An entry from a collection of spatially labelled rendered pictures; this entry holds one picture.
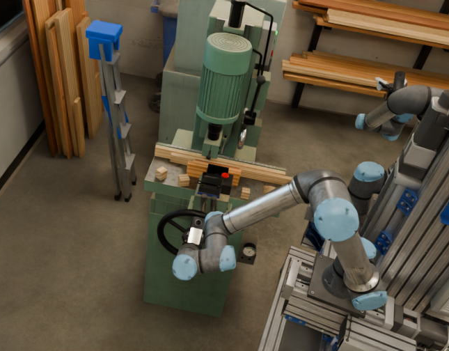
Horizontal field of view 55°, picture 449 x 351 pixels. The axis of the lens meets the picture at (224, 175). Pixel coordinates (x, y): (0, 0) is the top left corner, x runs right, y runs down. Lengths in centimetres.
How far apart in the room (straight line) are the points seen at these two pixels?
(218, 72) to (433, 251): 104
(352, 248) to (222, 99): 74
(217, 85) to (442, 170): 83
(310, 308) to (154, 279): 89
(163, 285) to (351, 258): 126
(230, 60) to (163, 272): 118
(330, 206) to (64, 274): 184
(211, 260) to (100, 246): 154
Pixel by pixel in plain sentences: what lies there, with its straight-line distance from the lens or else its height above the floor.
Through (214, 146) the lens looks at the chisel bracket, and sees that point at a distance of 184.
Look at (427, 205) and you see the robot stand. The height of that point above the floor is 120.
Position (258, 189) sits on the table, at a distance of 193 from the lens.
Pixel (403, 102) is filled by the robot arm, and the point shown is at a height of 140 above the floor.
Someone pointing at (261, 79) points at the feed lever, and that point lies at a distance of 161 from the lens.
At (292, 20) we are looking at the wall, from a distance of 415.
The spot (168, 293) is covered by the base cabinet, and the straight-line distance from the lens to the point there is 245.
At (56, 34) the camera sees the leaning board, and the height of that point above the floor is 94.
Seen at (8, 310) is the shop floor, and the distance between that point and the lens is 262.
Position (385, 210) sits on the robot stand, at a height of 109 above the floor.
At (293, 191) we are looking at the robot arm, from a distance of 135.
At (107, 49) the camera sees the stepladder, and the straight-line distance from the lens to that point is 250.
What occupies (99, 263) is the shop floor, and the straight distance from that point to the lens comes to 273.
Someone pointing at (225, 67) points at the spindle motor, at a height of 144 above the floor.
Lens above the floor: 215
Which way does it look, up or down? 39 degrees down
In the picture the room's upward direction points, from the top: 12 degrees clockwise
